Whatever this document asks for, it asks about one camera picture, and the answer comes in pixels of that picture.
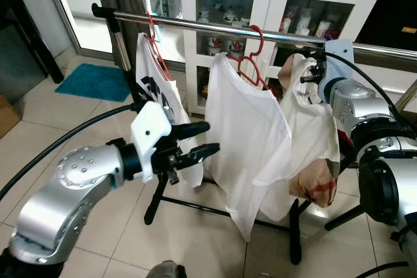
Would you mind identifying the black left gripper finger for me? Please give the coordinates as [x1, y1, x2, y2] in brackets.
[181, 143, 221, 167]
[171, 120, 211, 141]

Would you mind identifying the white garment with tan patches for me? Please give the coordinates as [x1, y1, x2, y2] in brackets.
[277, 52, 341, 221]

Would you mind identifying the plain white T-shirt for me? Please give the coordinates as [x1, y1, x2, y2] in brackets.
[203, 52, 293, 242]

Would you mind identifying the white T-shirt with black print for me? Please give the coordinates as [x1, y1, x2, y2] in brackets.
[135, 33, 206, 188]

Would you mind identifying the white drawer console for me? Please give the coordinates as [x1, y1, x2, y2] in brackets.
[362, 63, 417, 106]

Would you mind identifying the black television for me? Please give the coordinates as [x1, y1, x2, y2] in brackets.
[355, 0, 417, 54]

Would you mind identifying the metal clothes rack black stand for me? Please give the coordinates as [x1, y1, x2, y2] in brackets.
[91, 3, 417, 266]

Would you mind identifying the brown cardboard box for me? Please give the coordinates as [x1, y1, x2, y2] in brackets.
[0, 92, 22, 139]

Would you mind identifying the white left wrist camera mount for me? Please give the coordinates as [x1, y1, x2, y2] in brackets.
[130, 101, 173, 182]

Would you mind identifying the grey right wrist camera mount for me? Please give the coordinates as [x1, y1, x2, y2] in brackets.
[324, 39, 356, 87]

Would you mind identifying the red wire clothes hanger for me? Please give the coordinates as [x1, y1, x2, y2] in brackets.
[145, 12, 173, 82]
[236, 25, 269, 90]

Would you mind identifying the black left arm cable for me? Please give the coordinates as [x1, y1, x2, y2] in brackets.
[0, 100, 141, 204]

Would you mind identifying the black furniture frame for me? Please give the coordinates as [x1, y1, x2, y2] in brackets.
[0, 0, 66, 85]

